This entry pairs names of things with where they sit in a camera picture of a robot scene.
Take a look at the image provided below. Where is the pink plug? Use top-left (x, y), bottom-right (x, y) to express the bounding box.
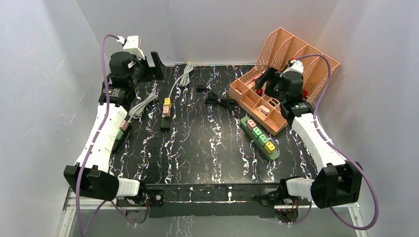
top-left (120, 120), bottom-right (129, 131)
top-left (246, 119), bottom-right (256, 131)

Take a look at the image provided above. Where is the green plug adapter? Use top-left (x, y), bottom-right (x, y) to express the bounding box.
top-left (251, 126), bottom-right (262, 139)
top-left (257, 134), bottom-right (269, 147)

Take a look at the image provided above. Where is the black power strip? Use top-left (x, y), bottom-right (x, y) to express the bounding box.
top-left (111, 124), bottom-right (132, 154)
top-left (160, 113), bottom-right (171, 131)

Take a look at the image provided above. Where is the green power strip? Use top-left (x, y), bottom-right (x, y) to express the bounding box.
top-left (240, 117), bottom-right (279, 161)

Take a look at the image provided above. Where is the yellow plug adapter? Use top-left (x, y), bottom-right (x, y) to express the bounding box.
top-left (164, 97), bottom-right (172, 108)

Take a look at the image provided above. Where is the pink plug adapter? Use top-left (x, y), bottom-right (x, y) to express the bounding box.
top-left (162, 106), bottom-right (171, 118)

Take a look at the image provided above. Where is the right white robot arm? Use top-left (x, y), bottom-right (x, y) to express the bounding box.
top-left (255, 67), bottom-right (362, 208)

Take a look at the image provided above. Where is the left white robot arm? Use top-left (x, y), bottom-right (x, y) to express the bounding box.
top-left (63, 51), bottom-right (165, 205)

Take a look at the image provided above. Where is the orange plastic desk organizer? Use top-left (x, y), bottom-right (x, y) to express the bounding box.
top-left (229, 28), bottom-right (340, 135)

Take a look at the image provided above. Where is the white charger in organizer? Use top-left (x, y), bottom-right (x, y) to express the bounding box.
top-left (256, 105), bottom-right (271, 116)

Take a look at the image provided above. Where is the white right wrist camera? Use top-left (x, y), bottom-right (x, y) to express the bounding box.
top-left (282, 57), bottom-right (304, 75)

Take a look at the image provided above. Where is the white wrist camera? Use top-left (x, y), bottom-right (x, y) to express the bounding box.
top-left (117, 36), bottom-right (145, 60)
top-left (282, 57), bottom-right (304, 75)

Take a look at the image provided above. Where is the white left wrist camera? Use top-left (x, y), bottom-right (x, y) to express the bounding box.
top-left (117, 36), bottom-right (145, 60)

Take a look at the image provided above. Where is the grey cable of middle strip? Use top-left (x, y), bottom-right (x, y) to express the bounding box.
top-left (168, 63), bottom-right (195, 99)

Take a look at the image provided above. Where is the grey cable of strip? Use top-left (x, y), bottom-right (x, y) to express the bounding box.
top-left (168, 63), bottom-right (195, 99)
top-left (126, 91), bottom-right (159, 123)

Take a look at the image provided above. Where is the grey cable of left strip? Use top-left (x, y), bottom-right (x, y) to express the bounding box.
top-left (126, 91), bottom-right (159, 123)

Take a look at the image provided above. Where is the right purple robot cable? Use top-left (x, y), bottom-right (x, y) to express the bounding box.
top-left (288, 54), bottom-right (379, 231)

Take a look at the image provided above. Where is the black coiled cable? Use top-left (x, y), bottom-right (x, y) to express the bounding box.
top-left (197, 84), bottom-right (241, 116)

